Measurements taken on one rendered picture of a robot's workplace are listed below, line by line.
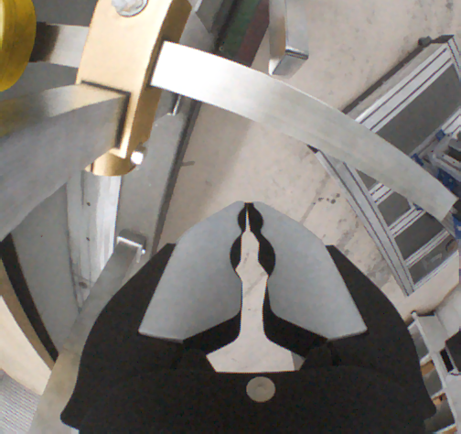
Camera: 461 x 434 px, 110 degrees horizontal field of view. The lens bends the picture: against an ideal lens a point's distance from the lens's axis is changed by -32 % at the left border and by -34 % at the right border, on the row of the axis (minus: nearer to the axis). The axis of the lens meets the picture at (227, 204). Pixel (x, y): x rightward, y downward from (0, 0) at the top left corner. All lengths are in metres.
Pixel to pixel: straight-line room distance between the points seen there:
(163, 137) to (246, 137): 0.74
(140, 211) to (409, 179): 0.36
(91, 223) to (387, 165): 0.55
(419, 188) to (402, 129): 0.81
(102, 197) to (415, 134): 1.08
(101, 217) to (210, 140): 0.65
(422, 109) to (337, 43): 0.44
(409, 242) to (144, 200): 1.27
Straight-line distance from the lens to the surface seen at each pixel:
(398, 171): 0.20
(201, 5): 0.23
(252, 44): 0.31
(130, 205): 0.39
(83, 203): 0.56
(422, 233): 1.41
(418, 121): 1.08
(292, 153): 1.09
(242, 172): 1.09
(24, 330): 0.50
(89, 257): 0.66
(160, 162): 0.34
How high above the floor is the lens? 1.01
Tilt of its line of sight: 60 degrees down
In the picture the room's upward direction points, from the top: 176 degrees counter-clockwise
